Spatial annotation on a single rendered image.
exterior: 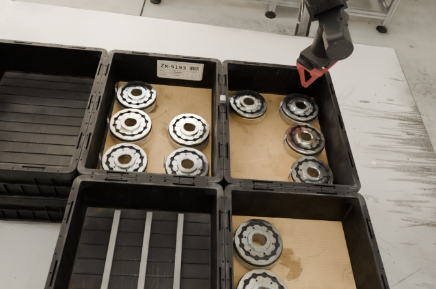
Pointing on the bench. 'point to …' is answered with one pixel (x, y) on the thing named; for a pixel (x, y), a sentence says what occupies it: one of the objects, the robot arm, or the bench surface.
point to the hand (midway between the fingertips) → (311, 78)
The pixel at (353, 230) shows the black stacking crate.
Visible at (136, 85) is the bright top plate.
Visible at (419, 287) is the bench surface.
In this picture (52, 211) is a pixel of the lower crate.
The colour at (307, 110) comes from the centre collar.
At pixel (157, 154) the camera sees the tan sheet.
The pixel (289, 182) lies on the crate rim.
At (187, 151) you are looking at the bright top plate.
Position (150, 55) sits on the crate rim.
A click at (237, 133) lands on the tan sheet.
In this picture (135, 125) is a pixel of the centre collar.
